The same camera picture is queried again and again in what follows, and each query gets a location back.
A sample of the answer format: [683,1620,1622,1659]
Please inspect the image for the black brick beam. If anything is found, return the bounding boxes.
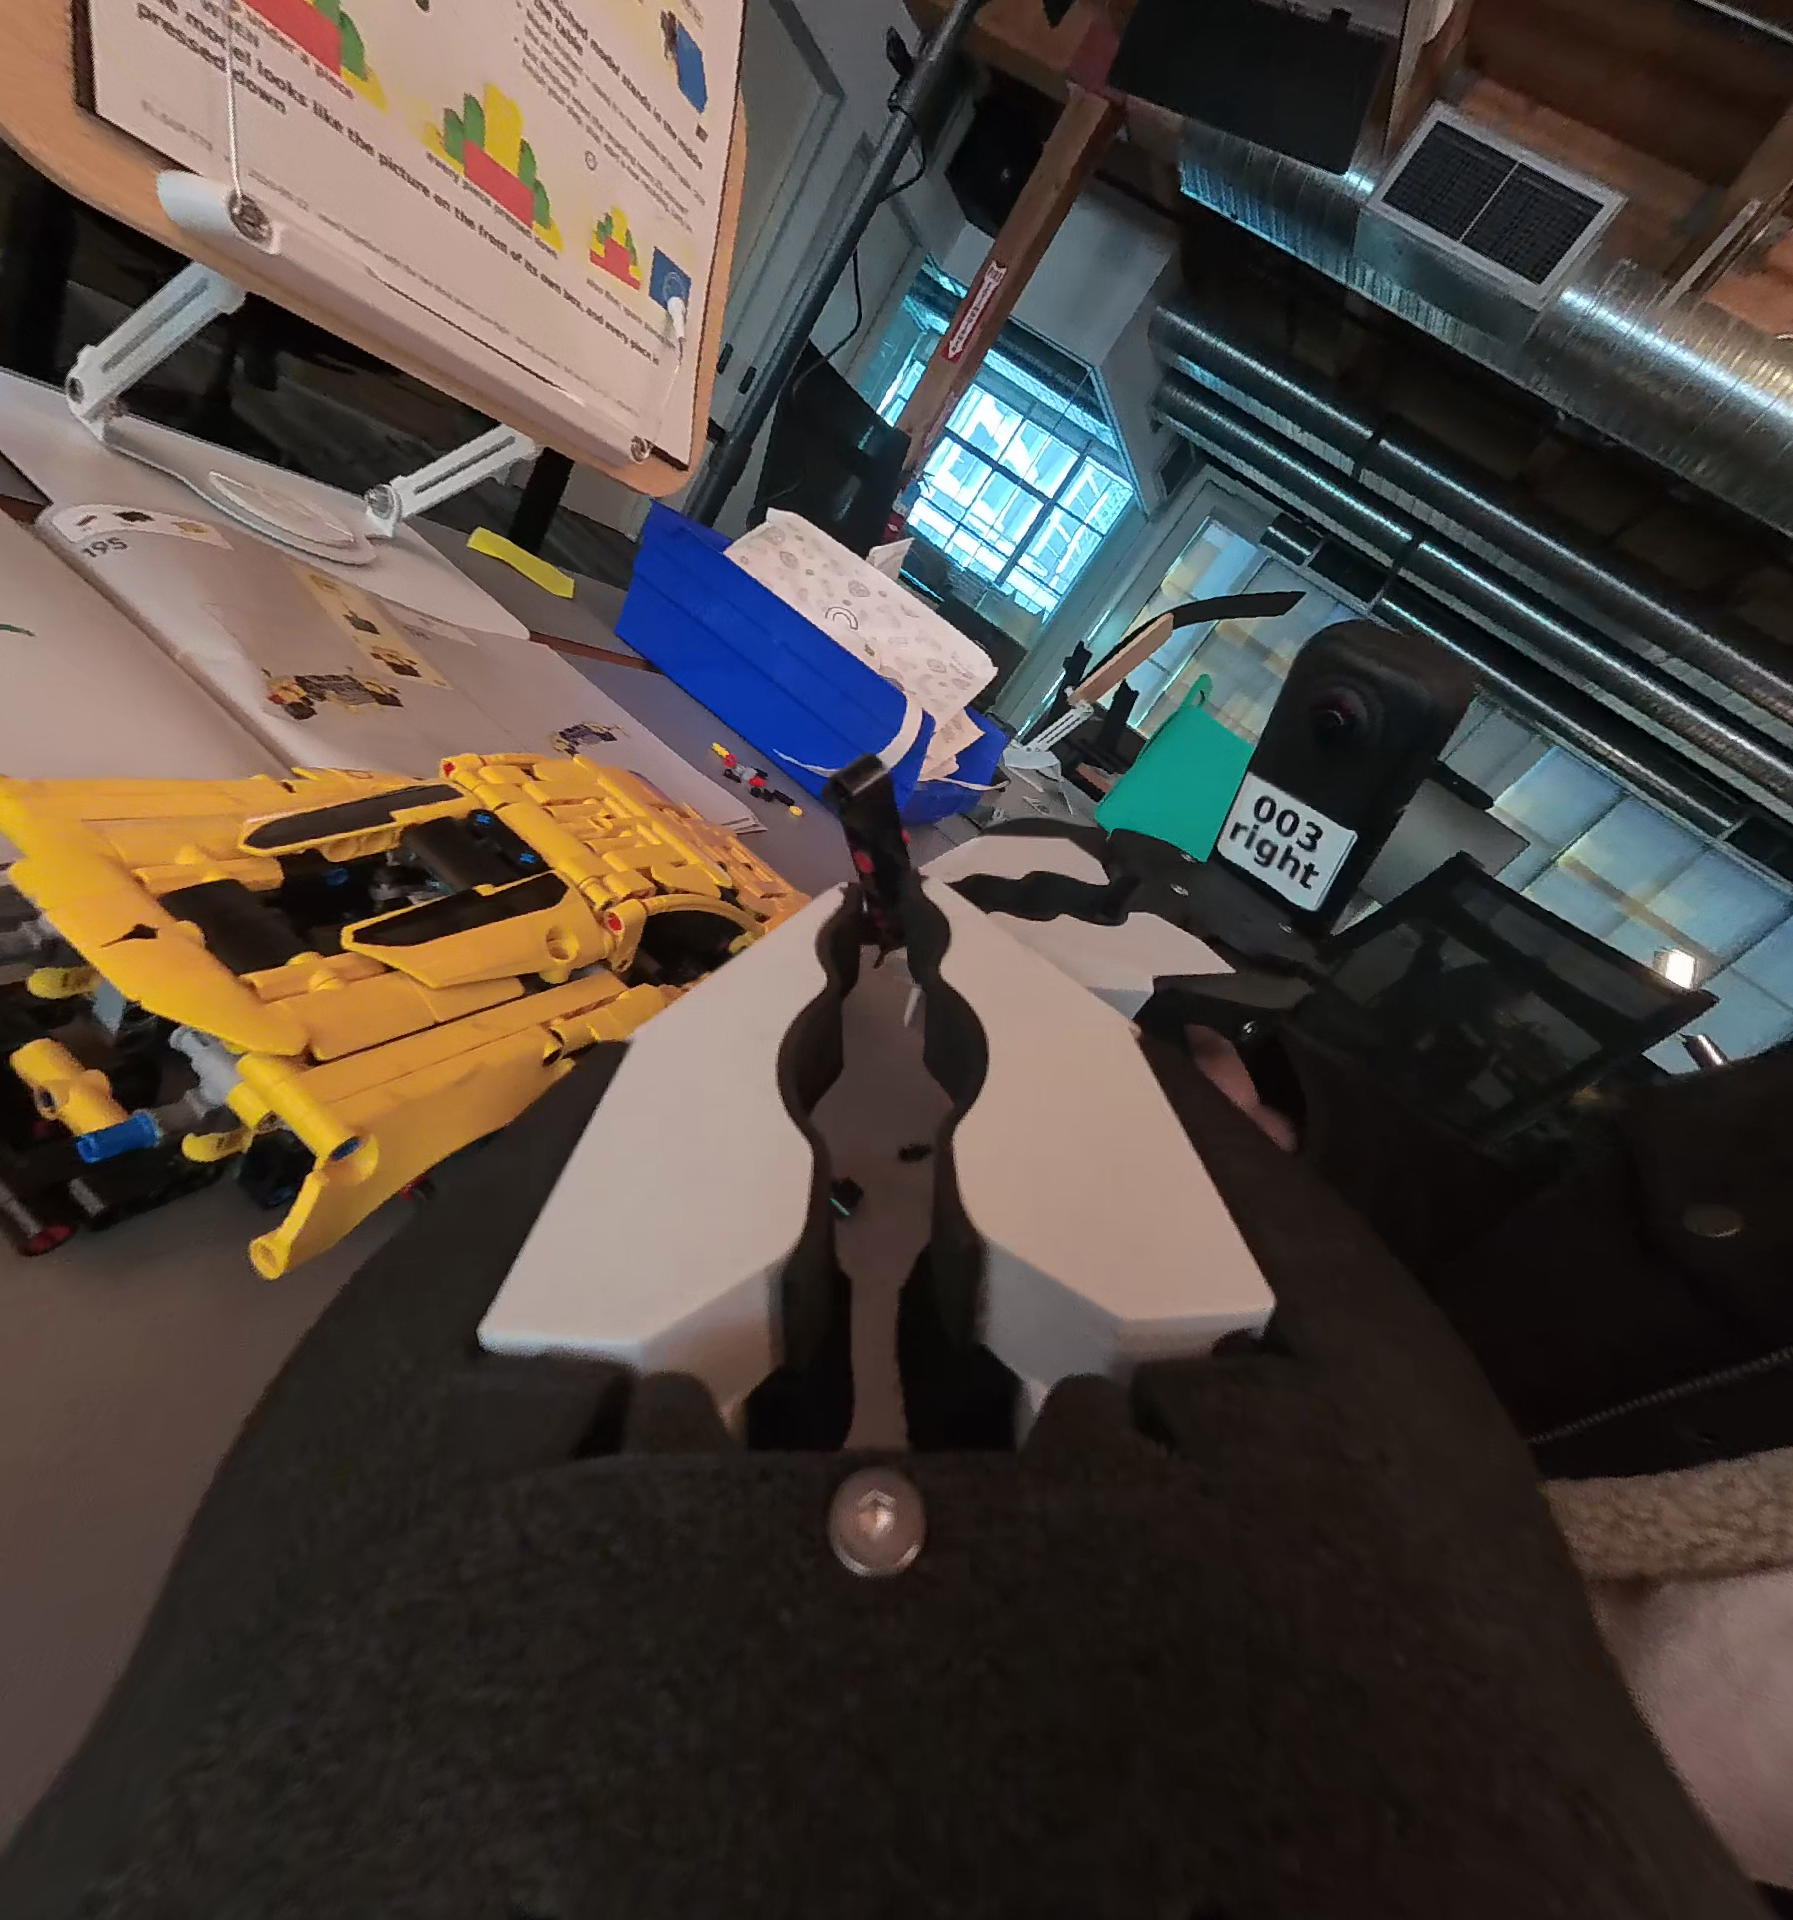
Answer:
[825,755,915,963]

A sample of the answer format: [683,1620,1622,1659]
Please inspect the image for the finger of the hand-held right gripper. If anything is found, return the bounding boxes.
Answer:
[918,831,1138,903]
[986,886,1237,1024]

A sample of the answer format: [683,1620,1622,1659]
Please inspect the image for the paned window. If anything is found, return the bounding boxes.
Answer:
[895,263,1138,617]

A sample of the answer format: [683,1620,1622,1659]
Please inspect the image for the open instruction booklet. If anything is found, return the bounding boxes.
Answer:
[0,478,770,903]

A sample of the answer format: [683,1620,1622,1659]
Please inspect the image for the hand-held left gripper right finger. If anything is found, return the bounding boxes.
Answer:
[903,878,1277,1449]

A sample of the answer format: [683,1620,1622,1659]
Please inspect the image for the scattered coloured brick pieces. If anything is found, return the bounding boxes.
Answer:
[710,743,804,819]

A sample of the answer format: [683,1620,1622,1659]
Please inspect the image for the yellow toy brick car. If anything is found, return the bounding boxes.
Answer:
[0,750,815,1280]

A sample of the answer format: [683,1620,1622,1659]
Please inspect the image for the ceiling vent grille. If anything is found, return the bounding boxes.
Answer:
[1360,106,1624,310]

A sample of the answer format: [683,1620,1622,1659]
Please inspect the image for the black mesh chair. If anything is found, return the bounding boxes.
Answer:
[1331,855,1713,1157]

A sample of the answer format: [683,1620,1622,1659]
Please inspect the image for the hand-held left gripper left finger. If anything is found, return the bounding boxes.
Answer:
[475,881,856,1433]

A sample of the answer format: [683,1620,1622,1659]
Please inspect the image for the yellow tape strip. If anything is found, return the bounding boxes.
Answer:
[467,528,578,598]

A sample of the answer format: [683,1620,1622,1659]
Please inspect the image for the person's fleece-lined jacket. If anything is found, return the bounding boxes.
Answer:
[1482,1021,1793,1920]

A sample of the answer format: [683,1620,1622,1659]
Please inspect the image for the blue plastic bin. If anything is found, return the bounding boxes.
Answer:
[615,503,1015,828]

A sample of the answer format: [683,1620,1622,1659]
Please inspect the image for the teal bag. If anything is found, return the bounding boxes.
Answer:
[1094,675,1256,865]

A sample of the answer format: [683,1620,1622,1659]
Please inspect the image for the printed instruction sheet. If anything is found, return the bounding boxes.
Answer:
[79,0,747,468]

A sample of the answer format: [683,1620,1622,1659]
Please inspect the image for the wooden post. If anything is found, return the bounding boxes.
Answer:
[895,82,1130,483]

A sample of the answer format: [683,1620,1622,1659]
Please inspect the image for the silver ventilation duct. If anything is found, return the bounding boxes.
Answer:
[1180,120,1793,571]

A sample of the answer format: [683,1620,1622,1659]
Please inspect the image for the patterned paper bag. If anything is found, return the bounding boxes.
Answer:
[723,509,1000,781]

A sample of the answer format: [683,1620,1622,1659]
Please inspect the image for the black monitor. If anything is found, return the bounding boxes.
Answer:
[751,359,911,558]

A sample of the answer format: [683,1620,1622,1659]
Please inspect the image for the grey desk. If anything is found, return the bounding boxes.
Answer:
[0,346,1138,1728]

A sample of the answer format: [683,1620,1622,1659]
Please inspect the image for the black pole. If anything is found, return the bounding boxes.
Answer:
[677,0,989,528]

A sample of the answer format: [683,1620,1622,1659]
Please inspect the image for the ribbed metal pipes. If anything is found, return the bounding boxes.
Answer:
[1150,307,1793,752]

